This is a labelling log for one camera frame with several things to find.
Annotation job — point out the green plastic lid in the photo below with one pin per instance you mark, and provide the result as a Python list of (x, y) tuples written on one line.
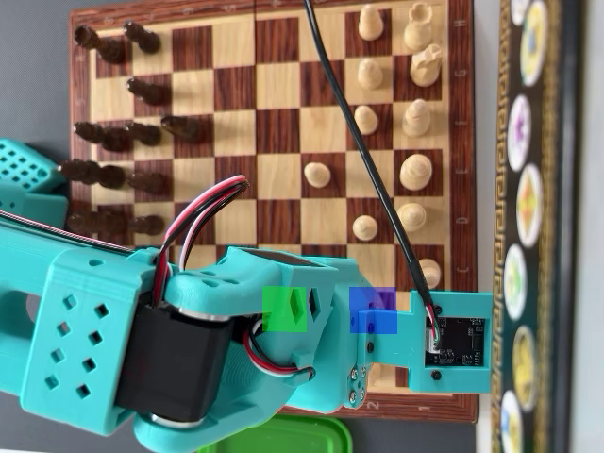
[(292, 434)]

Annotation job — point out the dark wooden bishop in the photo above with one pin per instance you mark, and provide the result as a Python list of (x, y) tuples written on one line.
[(104, 137)]

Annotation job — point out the wooden folding chess board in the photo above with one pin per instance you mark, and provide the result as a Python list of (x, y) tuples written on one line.
[(278, 141)]

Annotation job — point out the teal camera mount with circuit board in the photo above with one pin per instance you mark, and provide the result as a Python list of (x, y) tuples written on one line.
[(401, 349)]

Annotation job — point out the dark wooden rook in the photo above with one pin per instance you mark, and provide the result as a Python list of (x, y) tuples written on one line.
[(106, 47)]

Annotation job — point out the dark wooden queen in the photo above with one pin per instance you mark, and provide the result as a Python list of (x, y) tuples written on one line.
[(99, 223)]

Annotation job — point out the dark wooden king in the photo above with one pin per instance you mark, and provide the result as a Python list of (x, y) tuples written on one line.
[(94, 173)]

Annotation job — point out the dark wooden knight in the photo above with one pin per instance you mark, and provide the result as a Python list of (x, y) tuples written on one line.
[(184, 128)]

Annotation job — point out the black gold medallion board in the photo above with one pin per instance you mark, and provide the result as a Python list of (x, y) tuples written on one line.
[(547, 236)]

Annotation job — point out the white wooden pawn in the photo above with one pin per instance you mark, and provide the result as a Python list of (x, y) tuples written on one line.
[(370, 22), (364, 227), (365, 119), (369, 74), (317, 174)]

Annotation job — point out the white wooden rook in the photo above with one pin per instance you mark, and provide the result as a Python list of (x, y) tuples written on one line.
[(417, 28)]

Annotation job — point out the white wooden knight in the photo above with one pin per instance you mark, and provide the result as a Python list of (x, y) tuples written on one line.
[(425, 65)]

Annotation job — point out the white wooden bishop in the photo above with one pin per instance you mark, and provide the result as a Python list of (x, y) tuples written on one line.
[(431, 271), (415, 118)]

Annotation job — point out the dark wooden pawn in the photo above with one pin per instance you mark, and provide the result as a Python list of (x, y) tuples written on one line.
[(147, 224), (147, 182), (143, 38), (144, 133), (146, 90)]

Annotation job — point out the white wooden queen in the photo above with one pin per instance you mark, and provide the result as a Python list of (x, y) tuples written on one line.
[(413, 217)]

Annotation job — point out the teal printed robot arm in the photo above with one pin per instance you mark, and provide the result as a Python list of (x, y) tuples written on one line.
[(71, 330)]

